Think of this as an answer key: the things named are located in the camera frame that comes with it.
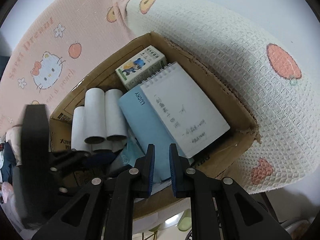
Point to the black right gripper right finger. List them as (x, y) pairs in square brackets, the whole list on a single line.
[(220, 209)]

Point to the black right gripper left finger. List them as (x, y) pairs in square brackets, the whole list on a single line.
[(103, 208)]

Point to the blue tissue pack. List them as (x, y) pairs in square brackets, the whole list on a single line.
[(131, 152)]

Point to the white paper roll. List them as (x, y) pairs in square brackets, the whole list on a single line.
[(95, 127), (116, 128), (78, 131)]

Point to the brown cardboard box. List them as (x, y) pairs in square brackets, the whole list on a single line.
[(216, 158)]

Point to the white spiral notepad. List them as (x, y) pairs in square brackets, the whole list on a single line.
[(188, 114)]

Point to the light blue LUCKY notebook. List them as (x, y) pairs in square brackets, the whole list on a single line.
[(148, 129)]

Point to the green white cartoon box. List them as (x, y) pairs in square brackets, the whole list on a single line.
[(141, 66)]

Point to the pink cartoon blanket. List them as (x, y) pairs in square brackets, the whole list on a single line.
[(267, 94)]

